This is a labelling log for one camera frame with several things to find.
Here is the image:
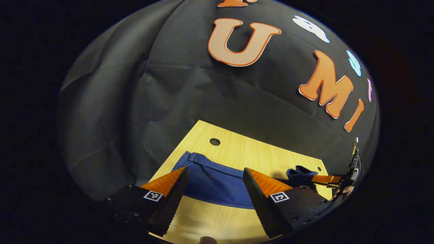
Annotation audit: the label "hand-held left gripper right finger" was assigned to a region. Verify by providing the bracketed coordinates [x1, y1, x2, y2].
[243, 168, 334, 238]

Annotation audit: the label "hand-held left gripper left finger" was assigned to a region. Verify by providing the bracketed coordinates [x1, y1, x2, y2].
[102, 167, 190, 237]

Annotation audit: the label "blue denim jeans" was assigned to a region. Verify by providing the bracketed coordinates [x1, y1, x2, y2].
[171, 151, 319, 209]

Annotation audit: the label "black backdrop cloth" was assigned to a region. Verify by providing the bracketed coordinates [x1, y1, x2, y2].
[58, 0, 380, 204]

